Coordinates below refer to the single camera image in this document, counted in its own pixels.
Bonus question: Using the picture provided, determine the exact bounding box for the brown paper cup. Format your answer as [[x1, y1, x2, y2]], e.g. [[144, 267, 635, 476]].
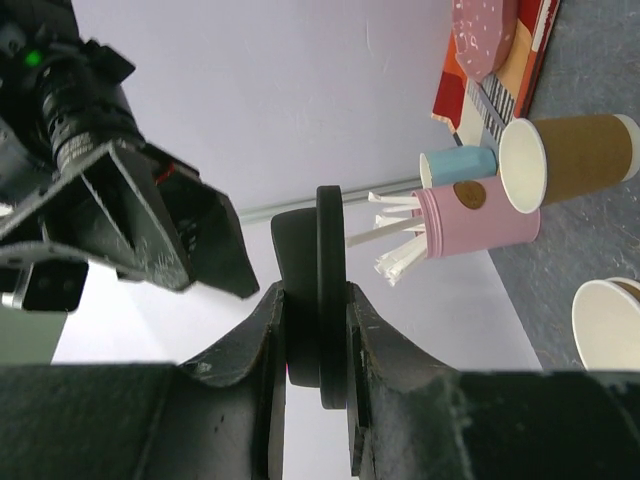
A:
[[498, 114, 639, 213], [572, 277, 639, 372]]

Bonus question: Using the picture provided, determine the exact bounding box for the pink dotted plate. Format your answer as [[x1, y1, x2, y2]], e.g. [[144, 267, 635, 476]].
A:
[[452, 0, 519, 82]]

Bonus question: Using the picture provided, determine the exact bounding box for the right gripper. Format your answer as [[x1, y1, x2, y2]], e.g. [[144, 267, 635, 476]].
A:
[[1, 1, 200, 291]]

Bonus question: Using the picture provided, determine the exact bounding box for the pink straw holder cup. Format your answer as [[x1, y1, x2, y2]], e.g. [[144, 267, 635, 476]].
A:
[[412, 176, 541, 259]]

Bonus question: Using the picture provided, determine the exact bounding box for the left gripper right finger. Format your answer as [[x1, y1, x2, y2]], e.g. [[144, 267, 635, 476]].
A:
[[346, 284, 639, 479]]

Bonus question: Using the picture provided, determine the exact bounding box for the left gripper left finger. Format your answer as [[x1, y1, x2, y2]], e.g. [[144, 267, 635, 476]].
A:
[[1, 284, 285, 479]]

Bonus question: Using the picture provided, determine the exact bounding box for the light blue cup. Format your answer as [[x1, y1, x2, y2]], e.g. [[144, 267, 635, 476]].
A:
[[419, 146, 498, 188]]

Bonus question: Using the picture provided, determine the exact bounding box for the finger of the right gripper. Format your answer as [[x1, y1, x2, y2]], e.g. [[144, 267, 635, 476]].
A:
[[144, 144, 259, 299]]

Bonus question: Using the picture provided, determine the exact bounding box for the patterned orange cloth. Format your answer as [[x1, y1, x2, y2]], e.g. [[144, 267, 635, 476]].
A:
[[432, 1, 561, 149]]

